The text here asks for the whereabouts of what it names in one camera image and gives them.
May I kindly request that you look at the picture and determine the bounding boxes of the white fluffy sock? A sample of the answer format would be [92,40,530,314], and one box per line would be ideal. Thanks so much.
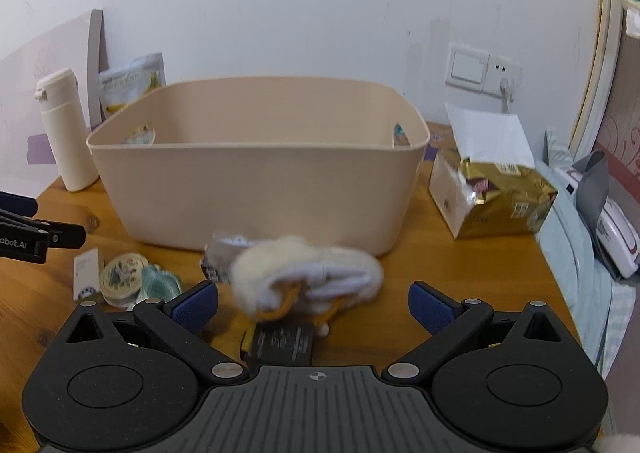
[229,236,384,325]

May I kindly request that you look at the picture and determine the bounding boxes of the beige plastic storage bin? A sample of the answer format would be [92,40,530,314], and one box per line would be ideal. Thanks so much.
[87,76,431,255]

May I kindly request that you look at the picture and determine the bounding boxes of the cream thermos bottle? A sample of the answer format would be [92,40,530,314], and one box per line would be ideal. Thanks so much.
[35,69,99,192]

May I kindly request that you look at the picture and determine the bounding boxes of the small white card box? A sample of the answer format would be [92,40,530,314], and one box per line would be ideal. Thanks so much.
[73,248,104,303]

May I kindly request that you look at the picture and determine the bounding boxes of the banana chips bag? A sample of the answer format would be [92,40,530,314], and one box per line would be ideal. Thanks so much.
[98,52,166,120]

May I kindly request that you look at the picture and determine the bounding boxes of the white pink device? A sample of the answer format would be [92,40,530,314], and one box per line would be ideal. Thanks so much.
[553,163,639,280]

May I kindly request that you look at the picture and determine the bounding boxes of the teal patterned cloth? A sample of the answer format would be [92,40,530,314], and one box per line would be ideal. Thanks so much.
[138,265,182,303]

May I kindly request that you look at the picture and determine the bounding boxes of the gold foil snack bag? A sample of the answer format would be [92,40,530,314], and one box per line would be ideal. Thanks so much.
[456,158,558,239]

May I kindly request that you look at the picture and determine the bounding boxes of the white wall switch socket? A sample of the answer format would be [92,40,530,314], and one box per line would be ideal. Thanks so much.
[445,44,522,101]

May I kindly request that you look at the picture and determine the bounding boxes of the black cartoon card box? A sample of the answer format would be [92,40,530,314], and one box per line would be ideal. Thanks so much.
[240,322,314,369]

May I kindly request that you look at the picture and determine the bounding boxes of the light blue bedding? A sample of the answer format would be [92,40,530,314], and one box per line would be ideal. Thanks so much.
[536,128,636,377]

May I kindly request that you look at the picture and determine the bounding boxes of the grey strap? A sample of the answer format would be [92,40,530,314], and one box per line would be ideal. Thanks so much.
[570,148,610,238]

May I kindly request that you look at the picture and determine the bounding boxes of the white plug and cable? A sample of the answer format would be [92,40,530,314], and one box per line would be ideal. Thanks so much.
[498,77,516,115]

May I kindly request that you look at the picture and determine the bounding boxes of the round tin with print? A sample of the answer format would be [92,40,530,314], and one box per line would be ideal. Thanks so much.
[100,253,149,308]

